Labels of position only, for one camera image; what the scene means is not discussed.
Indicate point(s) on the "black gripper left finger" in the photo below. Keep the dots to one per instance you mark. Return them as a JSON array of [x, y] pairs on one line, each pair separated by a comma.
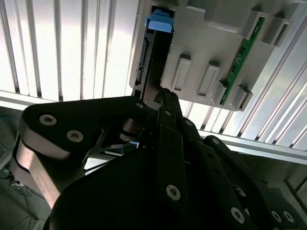
[[72, 115]]

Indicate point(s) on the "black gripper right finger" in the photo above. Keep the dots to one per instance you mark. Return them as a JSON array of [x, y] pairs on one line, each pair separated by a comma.
[[216, 163]]

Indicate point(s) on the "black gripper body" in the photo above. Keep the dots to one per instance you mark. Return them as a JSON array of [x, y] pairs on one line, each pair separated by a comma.
[[108, 196]]

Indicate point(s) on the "hard disk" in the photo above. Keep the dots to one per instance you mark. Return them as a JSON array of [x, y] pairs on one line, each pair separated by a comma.
[[159, 60]]

